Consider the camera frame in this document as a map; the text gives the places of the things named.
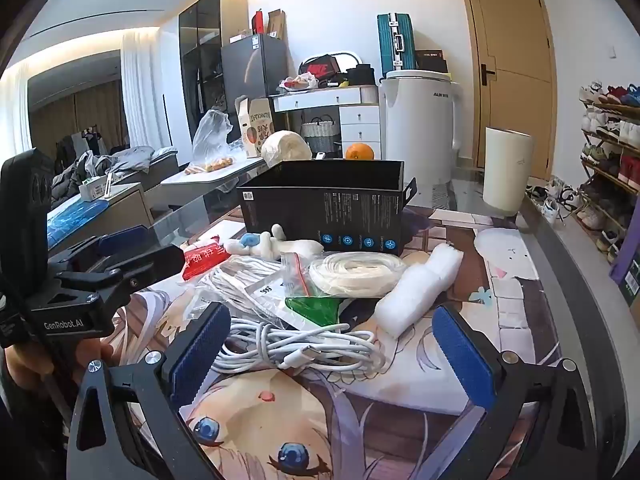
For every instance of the white foam roll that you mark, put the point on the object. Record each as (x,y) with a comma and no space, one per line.
(415,295)

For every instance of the purple box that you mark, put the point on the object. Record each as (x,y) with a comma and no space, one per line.
(625,265)

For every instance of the printed cartoon mat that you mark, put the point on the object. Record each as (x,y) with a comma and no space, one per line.
(400,410)

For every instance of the pile of grey clothes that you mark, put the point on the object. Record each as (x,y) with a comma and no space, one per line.
(115,160)

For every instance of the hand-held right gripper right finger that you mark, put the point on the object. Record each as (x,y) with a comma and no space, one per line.
(462,360)

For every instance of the white plush toy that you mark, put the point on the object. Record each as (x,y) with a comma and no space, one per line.
(295,247)

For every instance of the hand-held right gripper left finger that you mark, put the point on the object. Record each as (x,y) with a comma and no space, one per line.
(197,355)

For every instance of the grey rounded side table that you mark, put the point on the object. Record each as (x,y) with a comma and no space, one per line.
(215,175)

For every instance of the orange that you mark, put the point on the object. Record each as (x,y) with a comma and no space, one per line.
(359,152)

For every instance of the person's left hand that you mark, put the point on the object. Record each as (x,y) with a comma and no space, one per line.
(20,367)

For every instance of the wooden shoe rack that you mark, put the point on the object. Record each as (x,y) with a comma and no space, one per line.
(612,160)

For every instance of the green packet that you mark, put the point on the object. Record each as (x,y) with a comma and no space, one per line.
(315,312)

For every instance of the red packet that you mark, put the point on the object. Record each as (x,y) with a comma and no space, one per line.
(202,260)

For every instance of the brown cardboard box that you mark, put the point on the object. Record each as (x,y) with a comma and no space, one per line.
(276,24)

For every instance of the white desk with drawers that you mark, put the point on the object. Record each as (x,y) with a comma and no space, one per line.
(360,120)

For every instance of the wooden door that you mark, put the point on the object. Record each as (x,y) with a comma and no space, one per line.
(510,75)

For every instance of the black bag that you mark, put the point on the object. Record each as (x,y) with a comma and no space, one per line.
(360,75)

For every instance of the small white cylindrical bin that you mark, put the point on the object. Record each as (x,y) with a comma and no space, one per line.
(505,170)

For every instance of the plastic bag of small oranges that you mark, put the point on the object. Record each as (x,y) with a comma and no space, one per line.
(210,140)

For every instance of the teal suitcase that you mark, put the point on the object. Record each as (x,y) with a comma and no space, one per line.
(395,45)

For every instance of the black cardboard box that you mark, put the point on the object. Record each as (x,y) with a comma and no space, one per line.
(320,210)

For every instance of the red and black shoe box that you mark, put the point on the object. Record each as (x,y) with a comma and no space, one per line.
(319,67)

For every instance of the small clear zip bag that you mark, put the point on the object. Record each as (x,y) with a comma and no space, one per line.
(296,275)

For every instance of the dark glass cabinet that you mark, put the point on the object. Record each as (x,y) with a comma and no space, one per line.
(200,60)

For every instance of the white curtain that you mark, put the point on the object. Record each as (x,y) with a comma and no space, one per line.
(145,90)

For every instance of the grey fridge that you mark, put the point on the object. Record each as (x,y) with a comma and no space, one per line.
(255,70)

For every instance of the black box stack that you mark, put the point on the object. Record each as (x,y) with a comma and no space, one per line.
(432,61)

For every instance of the bag of food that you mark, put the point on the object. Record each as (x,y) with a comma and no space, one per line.
(298,82)

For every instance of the woven basket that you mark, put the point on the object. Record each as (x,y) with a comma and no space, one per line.
(320,132)

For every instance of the printed fruit carton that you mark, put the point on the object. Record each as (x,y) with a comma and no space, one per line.
(257,127)

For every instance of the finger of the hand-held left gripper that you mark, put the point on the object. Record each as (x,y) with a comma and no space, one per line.
(122,241)
(150,262)

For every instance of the large white bin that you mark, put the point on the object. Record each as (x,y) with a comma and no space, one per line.
(417,135)

